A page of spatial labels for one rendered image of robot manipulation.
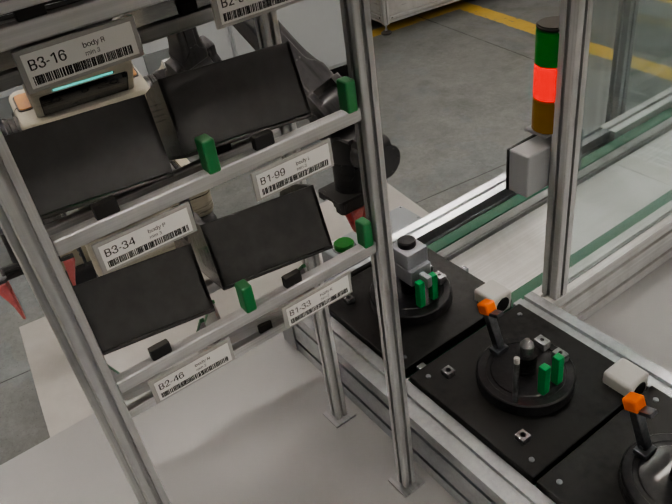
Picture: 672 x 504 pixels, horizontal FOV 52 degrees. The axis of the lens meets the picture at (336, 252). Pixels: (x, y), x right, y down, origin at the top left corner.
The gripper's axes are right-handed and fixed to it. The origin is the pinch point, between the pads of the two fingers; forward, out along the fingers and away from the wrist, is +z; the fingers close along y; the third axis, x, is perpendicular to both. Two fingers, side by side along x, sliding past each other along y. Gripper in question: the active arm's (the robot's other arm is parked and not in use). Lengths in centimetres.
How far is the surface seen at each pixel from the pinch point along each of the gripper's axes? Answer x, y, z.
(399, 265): -14.7, -2.6, -1.1
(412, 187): 130, 126, 107
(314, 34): 261, 167, 74
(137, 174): -30, -43, -43
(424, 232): -1.0, 15.3, 8.6
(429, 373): -29.6, -10.3, 7.1
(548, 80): -27.2, 16.0, -30.2
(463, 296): -20.7, 6.0, 7.2
